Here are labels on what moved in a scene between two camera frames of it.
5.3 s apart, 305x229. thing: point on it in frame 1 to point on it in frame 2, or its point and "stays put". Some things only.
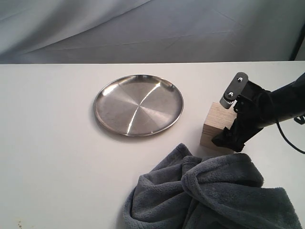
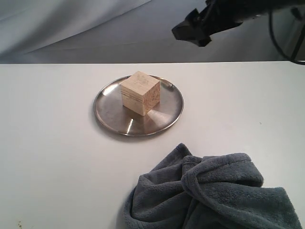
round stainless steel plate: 138,105 stays put
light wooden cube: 217,118 to 140,93
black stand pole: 298,43 stays put
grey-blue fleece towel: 223,192 stays put
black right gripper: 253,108 to 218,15
